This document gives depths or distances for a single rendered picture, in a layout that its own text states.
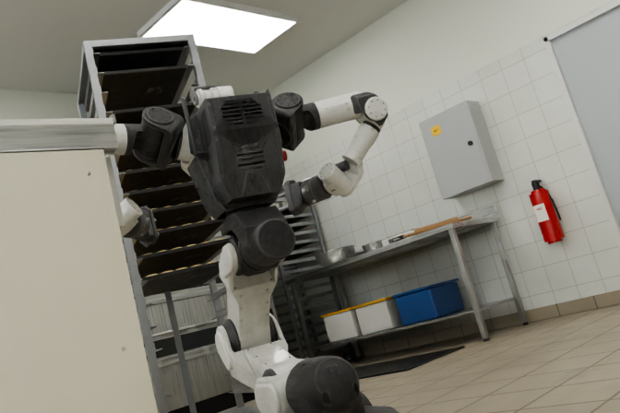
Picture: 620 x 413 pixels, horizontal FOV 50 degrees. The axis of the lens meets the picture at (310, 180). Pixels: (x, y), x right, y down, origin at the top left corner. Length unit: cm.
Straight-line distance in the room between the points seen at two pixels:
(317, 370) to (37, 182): 79
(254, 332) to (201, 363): 300
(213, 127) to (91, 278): 78
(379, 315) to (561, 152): 196
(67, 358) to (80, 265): 15
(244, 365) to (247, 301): 19
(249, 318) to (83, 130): 102
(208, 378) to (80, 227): 401
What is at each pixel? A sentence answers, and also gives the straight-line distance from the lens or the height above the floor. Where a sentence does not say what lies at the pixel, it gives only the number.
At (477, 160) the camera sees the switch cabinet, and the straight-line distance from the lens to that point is 552.
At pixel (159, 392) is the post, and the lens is 268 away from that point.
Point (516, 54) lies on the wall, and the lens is 565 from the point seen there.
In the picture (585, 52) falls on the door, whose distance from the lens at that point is 546.
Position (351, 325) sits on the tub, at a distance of 589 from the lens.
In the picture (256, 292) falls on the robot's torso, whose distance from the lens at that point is 205.
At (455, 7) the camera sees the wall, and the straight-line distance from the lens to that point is 600.
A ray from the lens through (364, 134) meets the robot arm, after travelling 216.
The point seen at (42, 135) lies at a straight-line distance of 124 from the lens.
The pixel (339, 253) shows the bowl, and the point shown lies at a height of 98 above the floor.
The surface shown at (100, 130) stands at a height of 88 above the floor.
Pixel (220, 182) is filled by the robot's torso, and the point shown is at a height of 87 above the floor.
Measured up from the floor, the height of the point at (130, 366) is 45.
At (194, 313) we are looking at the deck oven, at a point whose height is 74.
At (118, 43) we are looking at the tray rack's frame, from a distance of 302.
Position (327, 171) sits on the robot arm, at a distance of 211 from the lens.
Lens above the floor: 44
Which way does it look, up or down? 12 degrees up
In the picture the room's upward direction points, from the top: 15 degrees counter-clockwise
